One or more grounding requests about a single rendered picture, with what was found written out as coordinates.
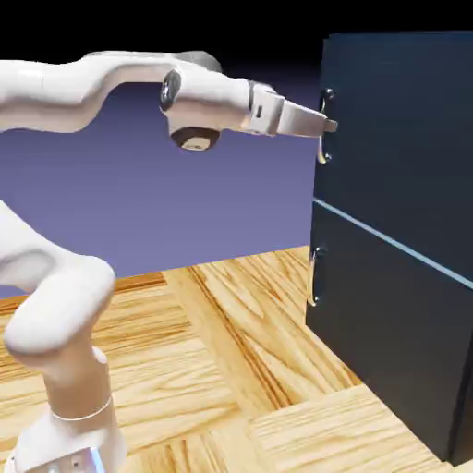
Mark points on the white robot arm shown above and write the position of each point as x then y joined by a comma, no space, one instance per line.
207,97

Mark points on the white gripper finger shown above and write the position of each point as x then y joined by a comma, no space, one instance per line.
331,125

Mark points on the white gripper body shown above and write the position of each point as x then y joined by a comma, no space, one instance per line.
297,120

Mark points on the dark blue cabinet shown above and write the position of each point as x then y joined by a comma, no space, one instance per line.
399,236

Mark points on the dark blue cabinet door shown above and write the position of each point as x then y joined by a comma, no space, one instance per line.
395,155
384,325

